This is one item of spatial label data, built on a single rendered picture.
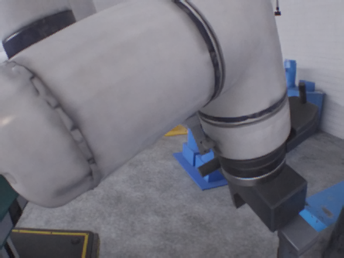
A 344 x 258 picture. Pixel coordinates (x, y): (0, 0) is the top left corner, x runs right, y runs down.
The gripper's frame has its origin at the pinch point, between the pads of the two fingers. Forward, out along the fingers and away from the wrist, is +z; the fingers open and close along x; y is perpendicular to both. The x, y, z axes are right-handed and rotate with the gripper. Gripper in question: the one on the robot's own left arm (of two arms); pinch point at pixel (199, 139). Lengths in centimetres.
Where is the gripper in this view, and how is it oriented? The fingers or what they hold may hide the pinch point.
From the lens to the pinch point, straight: 65.0
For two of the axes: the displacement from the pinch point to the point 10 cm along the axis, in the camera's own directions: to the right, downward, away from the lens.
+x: 0.0, -2.0, 9.8
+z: 4.0, 9.0, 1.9
